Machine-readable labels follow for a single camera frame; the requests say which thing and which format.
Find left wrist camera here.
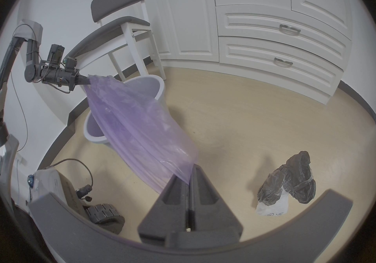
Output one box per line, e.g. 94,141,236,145
62,56,78,73

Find white wardrobe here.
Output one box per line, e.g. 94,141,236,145
123,0,353,107

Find white trash bin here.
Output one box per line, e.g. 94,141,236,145
84,75,166,149

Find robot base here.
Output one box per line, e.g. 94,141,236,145
0,134,125,234

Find purple plastic bag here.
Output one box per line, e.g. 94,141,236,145
83,75,198,195

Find black plastic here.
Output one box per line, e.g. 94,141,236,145
257,151,317,206

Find black cable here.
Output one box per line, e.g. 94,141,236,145
11,74,29,151
48,159,94,201

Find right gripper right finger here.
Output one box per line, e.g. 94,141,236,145
190,165,244,241

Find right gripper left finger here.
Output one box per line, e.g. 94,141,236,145
137,175,191,244

